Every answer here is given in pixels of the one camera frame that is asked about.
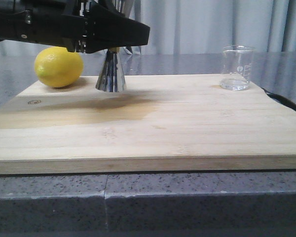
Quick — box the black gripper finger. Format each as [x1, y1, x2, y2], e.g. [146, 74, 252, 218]
[85, 3, 150, 53]

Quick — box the steel double jigger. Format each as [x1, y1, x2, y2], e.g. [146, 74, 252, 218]
[95, 0, 136, 92]

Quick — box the small glass beaker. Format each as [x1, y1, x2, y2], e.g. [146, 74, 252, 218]
[220, 45, 255, 91]

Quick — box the yellow lemon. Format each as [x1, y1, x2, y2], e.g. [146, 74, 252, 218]
[34, 46, 83, 88]

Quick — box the wooden cutting board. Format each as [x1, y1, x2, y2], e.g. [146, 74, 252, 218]
[0, 74, 296, 174]

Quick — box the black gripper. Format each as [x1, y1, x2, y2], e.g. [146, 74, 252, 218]
[0, 0, 98, 53]

